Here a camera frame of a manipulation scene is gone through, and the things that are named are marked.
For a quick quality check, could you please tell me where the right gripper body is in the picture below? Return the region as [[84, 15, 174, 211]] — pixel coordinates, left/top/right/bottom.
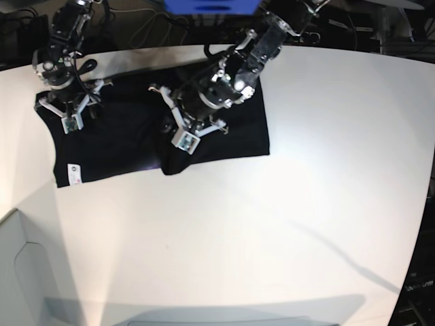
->
[[34, 79, 113, 125]]

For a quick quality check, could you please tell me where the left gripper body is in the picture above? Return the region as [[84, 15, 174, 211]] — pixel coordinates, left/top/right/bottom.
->
[[147, 84, 229, 140]]

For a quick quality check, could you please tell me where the black T-shirt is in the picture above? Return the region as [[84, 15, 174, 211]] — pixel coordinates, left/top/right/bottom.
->
[[35, 63, 270, 187]]

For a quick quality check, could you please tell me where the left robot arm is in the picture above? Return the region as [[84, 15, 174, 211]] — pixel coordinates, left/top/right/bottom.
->
[[149, 1, 327, 153]]

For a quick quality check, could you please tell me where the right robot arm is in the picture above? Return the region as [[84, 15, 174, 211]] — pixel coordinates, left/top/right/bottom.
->
[[32, 1, 107, 134]]

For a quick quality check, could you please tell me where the blue box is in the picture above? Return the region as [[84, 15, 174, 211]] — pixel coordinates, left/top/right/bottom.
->
[[164, 0, 261, 15]]

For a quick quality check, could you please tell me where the black power strip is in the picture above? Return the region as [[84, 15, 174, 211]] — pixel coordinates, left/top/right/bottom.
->
[[289, 31, 321, 46]]

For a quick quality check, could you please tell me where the white storage bin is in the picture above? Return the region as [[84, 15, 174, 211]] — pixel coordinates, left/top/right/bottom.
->
[[1, 209, 88, 325]]

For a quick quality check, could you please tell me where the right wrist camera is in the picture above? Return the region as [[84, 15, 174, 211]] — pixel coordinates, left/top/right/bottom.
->
[[61, 114, 84, 134]]

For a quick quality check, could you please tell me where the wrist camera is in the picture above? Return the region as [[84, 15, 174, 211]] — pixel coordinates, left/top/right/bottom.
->
[[61, 114, 84, 134], [171, 129, 201, 155]]

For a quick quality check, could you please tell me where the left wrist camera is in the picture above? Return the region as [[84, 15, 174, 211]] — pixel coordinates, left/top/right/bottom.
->
[[171, 129, 201, 155]]

